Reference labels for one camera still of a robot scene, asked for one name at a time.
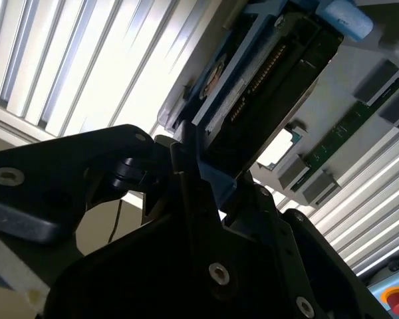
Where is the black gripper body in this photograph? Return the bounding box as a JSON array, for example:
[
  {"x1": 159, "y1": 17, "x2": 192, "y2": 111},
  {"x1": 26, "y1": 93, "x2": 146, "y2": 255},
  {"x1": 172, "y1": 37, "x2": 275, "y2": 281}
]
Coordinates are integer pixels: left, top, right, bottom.
[{"x1": 45, "y1": 214, "x2": 370, "y2": 319}]

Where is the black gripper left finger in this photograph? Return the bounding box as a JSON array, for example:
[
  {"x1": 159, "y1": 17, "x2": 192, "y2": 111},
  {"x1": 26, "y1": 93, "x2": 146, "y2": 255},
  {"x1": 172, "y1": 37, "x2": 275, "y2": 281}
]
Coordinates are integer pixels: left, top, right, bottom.
[{"x1": 0, "y1": 121, "x2": 239, "y2": 298}]

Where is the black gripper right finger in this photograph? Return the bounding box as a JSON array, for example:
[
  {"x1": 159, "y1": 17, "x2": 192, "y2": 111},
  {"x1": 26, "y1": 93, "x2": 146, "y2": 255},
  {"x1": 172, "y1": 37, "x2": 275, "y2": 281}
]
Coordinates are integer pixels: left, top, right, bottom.
[{"x1": 234, "y1": 177, "x2": 388, "y2": 319}]

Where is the hard disk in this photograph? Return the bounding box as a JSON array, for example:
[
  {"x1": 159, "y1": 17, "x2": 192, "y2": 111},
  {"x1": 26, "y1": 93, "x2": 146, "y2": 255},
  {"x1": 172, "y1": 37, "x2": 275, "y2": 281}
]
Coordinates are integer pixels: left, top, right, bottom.
[{"x1": 158, "y1": 0, "x2": 373, "y2": 213}]

